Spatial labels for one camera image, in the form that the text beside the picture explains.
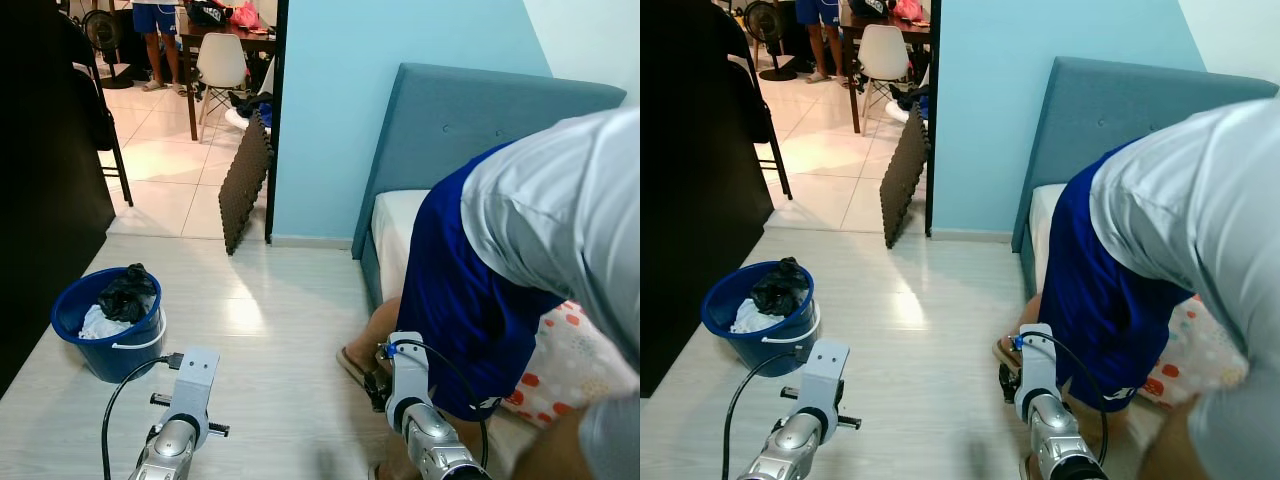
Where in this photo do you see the pink spotted pillow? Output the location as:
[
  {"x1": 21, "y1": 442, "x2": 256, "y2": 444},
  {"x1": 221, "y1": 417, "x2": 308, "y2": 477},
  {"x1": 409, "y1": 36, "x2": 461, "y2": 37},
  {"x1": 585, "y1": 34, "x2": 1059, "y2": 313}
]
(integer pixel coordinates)
[
  {"x1": 1140, "y1": 294, "x2": 1252, "y2": 410},
  {"x1": 500, "y1": 298, "x2": 641, "y2": 431}
]

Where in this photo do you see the blue plastic bucket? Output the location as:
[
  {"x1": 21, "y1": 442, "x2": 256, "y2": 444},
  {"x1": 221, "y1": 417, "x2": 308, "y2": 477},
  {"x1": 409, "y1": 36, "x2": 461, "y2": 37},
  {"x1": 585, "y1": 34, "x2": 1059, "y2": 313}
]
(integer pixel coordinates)
[
  {"x1": 50, "y1": 265, "x2": 168, "y2": 385},
  {"x1": 700, "y1": 259, "x2": 822, "y2": 379}
]

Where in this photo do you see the white crumpled cloth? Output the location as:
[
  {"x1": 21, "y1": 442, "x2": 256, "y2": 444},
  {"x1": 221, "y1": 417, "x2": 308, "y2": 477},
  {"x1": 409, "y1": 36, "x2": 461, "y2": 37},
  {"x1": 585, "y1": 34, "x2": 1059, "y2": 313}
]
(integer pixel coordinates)
[
  {"x1": 78, "y1": 303, "x2": 136, "y2": 341},
  {"x1": 730, "y1": 298, "x2": 787, "y2": 335}
]

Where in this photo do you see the black plastic bag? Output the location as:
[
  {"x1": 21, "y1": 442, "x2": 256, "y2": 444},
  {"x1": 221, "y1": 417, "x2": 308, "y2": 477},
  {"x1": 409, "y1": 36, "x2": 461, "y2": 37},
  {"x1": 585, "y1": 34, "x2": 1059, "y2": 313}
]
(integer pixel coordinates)
[
  {"x1": 98, "y1": 263, "x2": 159, "y2": 324},
  {"x1": 750, "y1": 257, "x2": 812, "y2": 319}
]

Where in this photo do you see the black wardrobe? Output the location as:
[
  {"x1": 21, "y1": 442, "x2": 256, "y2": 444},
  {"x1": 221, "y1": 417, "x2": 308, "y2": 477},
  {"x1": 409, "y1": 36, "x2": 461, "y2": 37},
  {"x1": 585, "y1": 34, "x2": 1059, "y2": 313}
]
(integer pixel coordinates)
[
  {"x1": 0, "y1": 0, "x2": 117, "y2": 397},
  {"x1": 640, "y1": 0, "x2": 777, "y2": 399}
]

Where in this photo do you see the black foam puzzle mat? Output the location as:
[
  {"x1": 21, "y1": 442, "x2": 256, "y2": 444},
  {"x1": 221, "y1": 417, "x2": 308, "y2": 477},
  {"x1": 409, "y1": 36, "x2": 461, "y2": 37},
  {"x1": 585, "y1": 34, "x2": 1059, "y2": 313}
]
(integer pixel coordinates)
[
  {"x1": 880, "y1": 105, "x2": 933, "y2": 250},
  {"x1": 218, "y1": 110, "x2": 276, "y2": 256}
]

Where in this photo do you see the person in grey shirt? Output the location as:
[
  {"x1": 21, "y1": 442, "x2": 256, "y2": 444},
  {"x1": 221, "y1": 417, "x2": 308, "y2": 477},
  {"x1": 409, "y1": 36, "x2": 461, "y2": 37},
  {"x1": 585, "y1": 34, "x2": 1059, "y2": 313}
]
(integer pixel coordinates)
[
  {"x1": 992, "y1": 97, "x2": 1280, "y2": 480},
  {"x1": 335, "y1": 105, "x2": 641, "y2": 480}
]

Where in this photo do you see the black folding chair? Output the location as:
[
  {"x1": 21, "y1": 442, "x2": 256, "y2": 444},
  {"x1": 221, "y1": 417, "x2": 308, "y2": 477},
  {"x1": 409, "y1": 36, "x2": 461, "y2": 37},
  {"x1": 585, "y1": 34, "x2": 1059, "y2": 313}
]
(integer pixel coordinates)
[
  {"x1": 60, "y1": 12, "x2": 135, "y2": 208},
  {"x1": 715, "y1": 10, "x2": 795, "y2": 201}
]

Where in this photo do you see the white plastic chair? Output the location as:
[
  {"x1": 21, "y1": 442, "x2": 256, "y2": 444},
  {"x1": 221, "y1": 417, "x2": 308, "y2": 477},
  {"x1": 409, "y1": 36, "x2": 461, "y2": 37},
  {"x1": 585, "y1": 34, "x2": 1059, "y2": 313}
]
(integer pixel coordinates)
[
  {"x1": 857, "y1": 24, "x2": 912, "y2": 132},
  {"x1": 195, "y1": 33, "x2": 250, "y2": 142}
]

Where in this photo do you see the brown wooden table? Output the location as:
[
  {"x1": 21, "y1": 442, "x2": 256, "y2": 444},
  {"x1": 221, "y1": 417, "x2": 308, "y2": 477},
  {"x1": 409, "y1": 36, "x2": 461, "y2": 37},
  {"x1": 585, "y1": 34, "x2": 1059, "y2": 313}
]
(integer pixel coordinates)
[
  {"x1": 842, "y1": 14, "x2": 936, "y2": 135},
  {"x1": 178, "y1": 25, "x2": 278, "y2": 142}
]

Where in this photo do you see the black standing fan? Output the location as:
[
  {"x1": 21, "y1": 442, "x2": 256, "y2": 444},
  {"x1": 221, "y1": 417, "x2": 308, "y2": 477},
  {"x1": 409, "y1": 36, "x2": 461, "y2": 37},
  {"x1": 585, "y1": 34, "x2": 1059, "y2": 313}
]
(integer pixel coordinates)
[
  {"x1": 742, "y1": 0, "x2": 797, "y2": 83},
  {"x1": 83, "y1": 10, "x2": 134, "y2": 91}
]

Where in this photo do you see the person in blue shorts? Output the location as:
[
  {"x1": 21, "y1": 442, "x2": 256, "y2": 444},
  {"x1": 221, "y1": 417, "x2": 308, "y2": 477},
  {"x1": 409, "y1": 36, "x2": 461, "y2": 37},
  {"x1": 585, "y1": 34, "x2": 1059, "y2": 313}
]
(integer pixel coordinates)
[
  {"x1": 795, "y1": 0, "x2": 845, "y2": 85},
  {"x1": 132, "y1": 0, "x2": 184, "y2": 93}
]

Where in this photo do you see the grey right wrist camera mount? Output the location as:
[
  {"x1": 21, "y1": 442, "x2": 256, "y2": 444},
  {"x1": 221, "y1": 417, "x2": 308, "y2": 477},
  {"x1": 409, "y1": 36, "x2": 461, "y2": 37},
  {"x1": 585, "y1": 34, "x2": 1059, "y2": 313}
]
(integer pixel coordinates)
[
  {"x1": 384, "y1": 331, "x2": 432, "y2": 427},
  {"x1": 1014, "y1": 322, "x2": 1060, "y2": 422}
]

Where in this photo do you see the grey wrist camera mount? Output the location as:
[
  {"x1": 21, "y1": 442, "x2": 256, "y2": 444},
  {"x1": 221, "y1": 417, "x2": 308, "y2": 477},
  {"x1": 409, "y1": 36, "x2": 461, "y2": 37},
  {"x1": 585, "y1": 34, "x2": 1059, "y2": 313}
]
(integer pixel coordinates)
[
  {"x1": 796, "y1": 339, "x2": 852, "y2": 442},
  {"x1": 1014, "y1": 322, "x2": 1060, "y2": 422},
  {"x1": 384, "y1": 331, "x2": 432, "y2": 427},
  {"x1": 171, "y1": 346, "x2": 222, "y2": 451}
]

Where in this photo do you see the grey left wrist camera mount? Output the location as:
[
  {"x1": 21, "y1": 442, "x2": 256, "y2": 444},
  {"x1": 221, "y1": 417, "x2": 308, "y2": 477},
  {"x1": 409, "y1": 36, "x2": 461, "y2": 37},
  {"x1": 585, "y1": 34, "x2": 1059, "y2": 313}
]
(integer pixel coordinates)
[
  {"x1": 171, "y1": 346, "x2": 222, "y2": 451},
  {"x1": 796, "y1": 339, "x2": 852, "y2": 442}
]

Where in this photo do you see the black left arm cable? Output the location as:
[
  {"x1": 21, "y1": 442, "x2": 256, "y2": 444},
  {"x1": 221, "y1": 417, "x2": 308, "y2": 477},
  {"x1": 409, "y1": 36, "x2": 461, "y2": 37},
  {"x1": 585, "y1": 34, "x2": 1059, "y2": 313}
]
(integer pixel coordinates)
[
  {"x1": 721, "y1": 349, "x2": 814, "y2": 480},
  {"x1": 101, "y1": 351, "x2": 187, "y2": 480}
]

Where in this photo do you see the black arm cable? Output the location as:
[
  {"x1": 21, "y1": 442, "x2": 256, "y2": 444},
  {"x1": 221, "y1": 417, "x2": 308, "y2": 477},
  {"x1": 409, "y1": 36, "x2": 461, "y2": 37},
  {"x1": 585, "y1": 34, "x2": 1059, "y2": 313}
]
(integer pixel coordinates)
[
  {"x1": 101, "y1": 351, "x2": 187, "y2": 480},
  {"x1": 1014, "y1": 331, "x2": 1112, "y2": 467},
  {"x1": 393, "y1": 338, "x2": 491, "y2": 469},
  {"x1": 721, "y1": 349, "x2": 814, "y2": 480}
]

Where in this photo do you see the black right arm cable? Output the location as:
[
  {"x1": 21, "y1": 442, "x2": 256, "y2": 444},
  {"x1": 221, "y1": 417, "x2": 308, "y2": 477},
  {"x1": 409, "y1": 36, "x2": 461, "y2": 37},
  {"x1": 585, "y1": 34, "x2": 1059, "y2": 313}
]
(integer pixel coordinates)
[
  {"x1": 393, "y1": 338, "x2": 491, "y2": 469},
  {"x1": 1014, "y1": 331, "x2": 1112, "y2": 467}
]

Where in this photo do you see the blue upholstered bed frame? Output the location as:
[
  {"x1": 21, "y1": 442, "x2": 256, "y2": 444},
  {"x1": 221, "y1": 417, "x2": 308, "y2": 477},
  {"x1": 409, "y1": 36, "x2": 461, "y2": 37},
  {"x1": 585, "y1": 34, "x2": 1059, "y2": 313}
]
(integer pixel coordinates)
[
  {"x1": 352, "y1": 63, "x2": 628, "y2": 313},
  {"x1": 1012, "y1": 56, "x2": 1280, "y2": 301}
]

